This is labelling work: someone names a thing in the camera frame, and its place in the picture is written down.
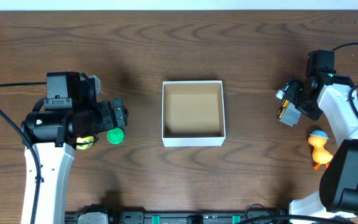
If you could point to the yellow letter ball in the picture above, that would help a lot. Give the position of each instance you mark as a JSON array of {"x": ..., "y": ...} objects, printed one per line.
[{"x": 84, "y": 143}]

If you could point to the white cardboard box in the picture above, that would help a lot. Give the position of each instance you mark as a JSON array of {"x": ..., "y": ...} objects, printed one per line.
[{"x": 193, "y": 113}]

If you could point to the green ridged disc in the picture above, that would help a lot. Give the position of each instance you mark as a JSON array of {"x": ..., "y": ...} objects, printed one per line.
[{"x": 115, "y": 136}]

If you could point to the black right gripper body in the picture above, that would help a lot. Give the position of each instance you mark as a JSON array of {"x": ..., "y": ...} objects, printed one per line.
[{"x": 295, "y": 98}]

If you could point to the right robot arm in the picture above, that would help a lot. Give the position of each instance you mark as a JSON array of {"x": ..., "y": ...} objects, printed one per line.
[{"x": 334, "y": 97}]

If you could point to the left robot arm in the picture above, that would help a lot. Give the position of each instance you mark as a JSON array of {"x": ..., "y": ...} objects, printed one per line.
[{"x": 53, "y": 131}]

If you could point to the orange rubber duck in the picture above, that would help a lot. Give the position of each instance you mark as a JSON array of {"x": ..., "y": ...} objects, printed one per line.
[{"x": 320, "y": 155}]

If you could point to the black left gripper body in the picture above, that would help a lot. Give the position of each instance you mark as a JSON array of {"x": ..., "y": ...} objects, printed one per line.
[{"x": 117, "y": 114}]

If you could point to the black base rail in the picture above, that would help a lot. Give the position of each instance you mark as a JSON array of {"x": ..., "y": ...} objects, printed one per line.
[{"x": 253, "y": 214}]

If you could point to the grey yellow toy car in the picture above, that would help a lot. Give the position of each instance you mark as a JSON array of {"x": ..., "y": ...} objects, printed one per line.
[{"x": 288, "y": 114}]

